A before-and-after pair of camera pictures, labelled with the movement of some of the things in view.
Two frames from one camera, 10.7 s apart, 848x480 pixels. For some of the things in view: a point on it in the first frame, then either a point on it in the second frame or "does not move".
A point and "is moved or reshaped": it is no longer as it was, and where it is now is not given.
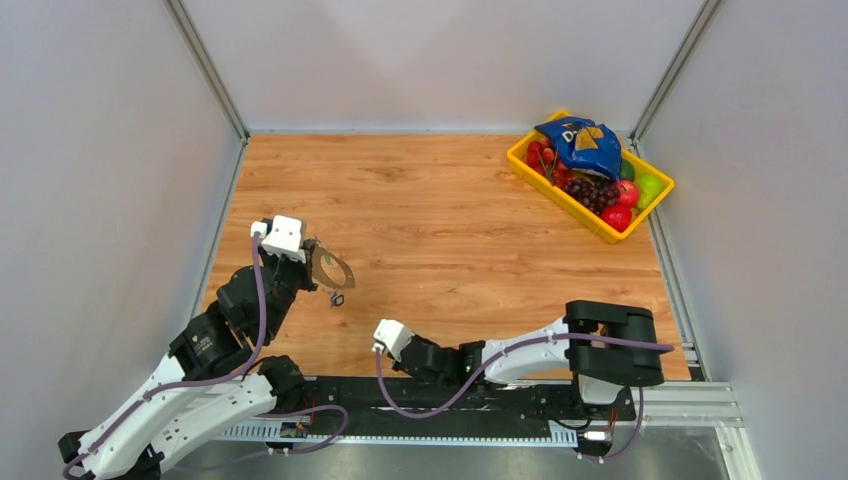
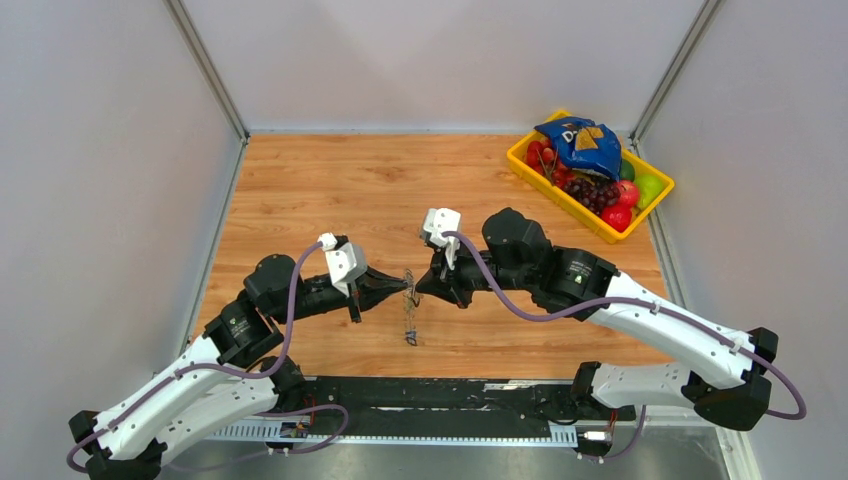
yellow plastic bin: x=516 y=158 does not move
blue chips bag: x=586 y=146 does not move
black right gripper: x=420 y=339 → x=444 y=283
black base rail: x=385 y=412 does not move
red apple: x=618 y=216 does not move
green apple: x=649 y=189 does not move
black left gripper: x=304 y=267 → x=376 y=286
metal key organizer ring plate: x=317 y=271 is moved or reshaped
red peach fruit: x=629 y=193 does not move
